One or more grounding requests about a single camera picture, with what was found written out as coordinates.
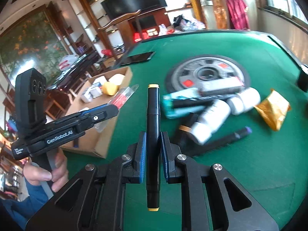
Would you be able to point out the black marker purple cap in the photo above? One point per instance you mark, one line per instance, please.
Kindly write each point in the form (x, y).
(231, 138)

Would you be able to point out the floral wall painting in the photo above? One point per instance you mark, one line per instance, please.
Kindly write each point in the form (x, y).
(31, 45)

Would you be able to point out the large white bottle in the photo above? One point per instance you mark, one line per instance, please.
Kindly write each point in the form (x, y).
(211, 120)

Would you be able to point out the pile of bags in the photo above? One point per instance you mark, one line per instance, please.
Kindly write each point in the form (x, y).
(182, 24)

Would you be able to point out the wooden display shelf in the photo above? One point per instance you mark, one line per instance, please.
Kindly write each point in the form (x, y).
(89, 12)

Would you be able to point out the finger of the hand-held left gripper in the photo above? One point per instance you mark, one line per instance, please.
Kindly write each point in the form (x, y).
(103, 115)
(96, 108)

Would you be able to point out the black marker yellow caps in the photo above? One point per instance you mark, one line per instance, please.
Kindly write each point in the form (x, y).
(153, 125)

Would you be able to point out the golden wooden pillar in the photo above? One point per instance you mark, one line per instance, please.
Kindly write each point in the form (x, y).
(192, 0)

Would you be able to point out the red number candle pack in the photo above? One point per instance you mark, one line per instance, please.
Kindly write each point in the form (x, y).
(121, 98)

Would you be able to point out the gold foil packet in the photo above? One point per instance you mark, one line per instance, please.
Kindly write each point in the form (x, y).
(273, 110)

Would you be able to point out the teal cartoon tissue pack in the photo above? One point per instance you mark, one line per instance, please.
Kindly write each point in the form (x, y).
(170, 112)

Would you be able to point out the black motor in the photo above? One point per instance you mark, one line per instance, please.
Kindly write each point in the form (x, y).
(303, 77)

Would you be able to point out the dark red cloth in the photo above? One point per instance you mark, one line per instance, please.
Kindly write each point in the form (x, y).
(237, 12)

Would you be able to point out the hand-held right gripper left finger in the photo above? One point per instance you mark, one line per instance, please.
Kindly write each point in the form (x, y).
(142, 156)

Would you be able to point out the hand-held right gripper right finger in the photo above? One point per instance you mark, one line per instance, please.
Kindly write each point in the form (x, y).
(166, 156)

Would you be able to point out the person's blue clothing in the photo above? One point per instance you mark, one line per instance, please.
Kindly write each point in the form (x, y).
(19, 209)

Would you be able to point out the yellow round jar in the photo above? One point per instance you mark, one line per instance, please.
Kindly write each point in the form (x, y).
(110, 88)

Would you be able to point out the brown cardboard box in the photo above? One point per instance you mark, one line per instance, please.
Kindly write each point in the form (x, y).
(101, 139)

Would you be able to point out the white box dark red end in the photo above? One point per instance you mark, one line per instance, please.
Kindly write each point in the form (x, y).
(221, 85)

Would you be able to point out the pale yellow soap block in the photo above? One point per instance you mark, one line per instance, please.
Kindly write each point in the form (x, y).
(116, 79)

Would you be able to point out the person's left hand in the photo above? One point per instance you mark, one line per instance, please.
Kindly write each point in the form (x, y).
(38, 175)

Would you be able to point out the white plastic bag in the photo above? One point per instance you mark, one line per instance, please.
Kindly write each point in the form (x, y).
(68, 62)

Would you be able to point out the round table control panel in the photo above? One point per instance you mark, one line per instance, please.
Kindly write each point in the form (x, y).
(190, 71)

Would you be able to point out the black marker gold band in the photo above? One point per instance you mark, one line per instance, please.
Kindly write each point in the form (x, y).
(189, 125)

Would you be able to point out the small white bottle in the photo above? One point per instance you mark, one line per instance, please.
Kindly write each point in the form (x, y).
(251, 98)
(237, 105)

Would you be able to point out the black glossy table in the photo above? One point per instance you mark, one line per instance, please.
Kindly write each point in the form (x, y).
(74, 69)

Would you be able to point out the white box pink label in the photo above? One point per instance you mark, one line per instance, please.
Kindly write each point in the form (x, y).
(87, 96)

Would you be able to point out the carved wooden chair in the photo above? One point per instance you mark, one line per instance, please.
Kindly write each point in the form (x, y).
(216, 7)

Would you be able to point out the black smartphone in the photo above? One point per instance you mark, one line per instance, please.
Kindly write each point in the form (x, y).
(138, 57)

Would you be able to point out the black pen white print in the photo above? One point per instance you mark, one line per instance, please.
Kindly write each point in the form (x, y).
(202, 99)

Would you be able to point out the red plastic bag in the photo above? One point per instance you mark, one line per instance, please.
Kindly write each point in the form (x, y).
(107, 52)

